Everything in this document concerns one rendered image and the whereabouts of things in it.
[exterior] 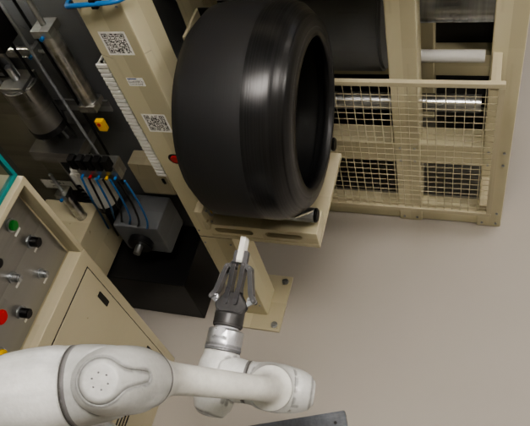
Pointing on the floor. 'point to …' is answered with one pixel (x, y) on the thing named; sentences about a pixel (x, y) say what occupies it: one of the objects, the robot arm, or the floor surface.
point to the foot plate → (273, 322)
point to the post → (147, 51)
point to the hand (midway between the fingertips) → (243, 250)
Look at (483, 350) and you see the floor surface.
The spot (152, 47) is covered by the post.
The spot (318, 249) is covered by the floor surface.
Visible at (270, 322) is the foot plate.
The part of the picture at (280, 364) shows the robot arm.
